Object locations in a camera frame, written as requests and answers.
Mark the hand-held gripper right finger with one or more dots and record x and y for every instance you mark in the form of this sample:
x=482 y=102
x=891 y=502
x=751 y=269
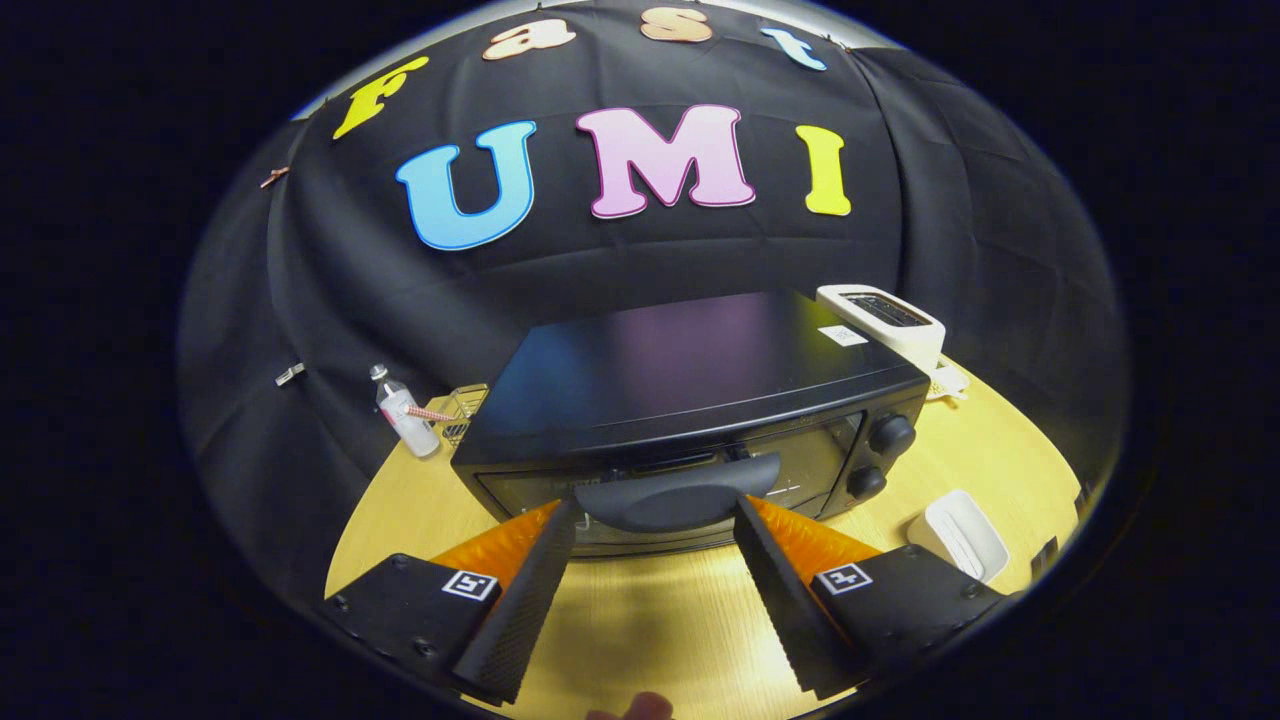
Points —
x=785 y=610

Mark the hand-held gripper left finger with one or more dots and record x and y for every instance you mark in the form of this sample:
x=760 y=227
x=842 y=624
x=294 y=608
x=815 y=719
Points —
x=520 y=610

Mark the black toaster oven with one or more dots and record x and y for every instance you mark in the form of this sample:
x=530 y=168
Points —
x=680 y=370

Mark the white bread toaster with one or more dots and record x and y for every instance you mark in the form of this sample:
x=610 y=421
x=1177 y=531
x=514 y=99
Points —
x=905 y=335

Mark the white rectangular dish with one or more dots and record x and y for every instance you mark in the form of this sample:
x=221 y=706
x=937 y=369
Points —
x=960 y=535

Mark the red white striped straw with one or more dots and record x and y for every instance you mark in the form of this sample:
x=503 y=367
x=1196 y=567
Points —
x=432 y=413

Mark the clear plastic bottle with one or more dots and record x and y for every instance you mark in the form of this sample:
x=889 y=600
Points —
x=410 y=420

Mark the pink clothes peg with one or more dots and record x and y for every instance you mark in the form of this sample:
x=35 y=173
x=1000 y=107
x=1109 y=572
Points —
x=274 y=177

